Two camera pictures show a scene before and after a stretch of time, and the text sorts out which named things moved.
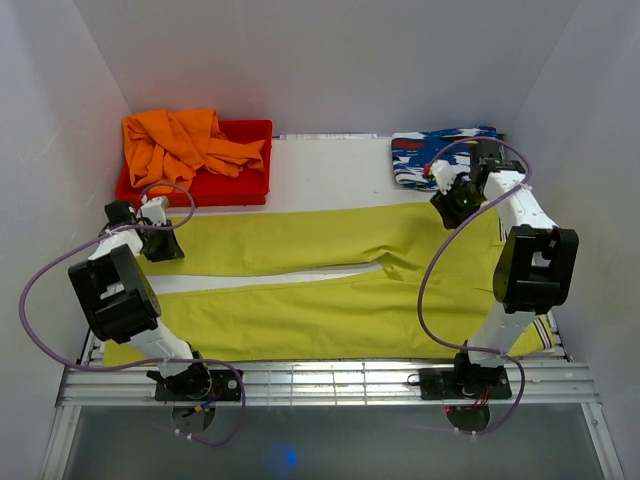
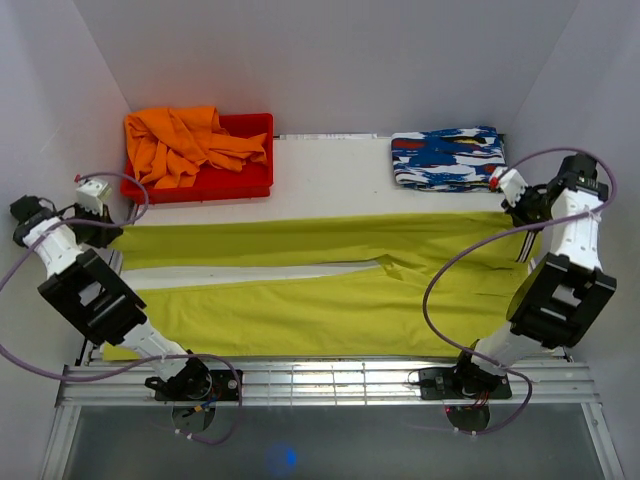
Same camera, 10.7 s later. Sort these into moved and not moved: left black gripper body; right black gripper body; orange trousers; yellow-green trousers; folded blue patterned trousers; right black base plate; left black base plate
Moved: yellow-green trousers; right black gripper body; left black gripper body
Not moved: right black base plate; orange trousers; folded blue patterned trousers; left black base plate
